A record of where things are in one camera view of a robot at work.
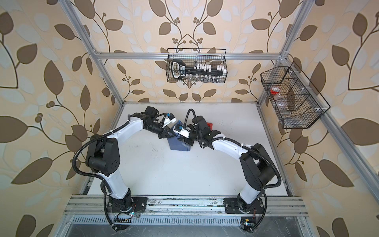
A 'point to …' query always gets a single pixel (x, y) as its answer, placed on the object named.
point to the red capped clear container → (274, 90)
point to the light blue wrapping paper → (175, 144)
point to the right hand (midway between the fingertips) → (180, 134)
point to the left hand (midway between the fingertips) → (172, 133)
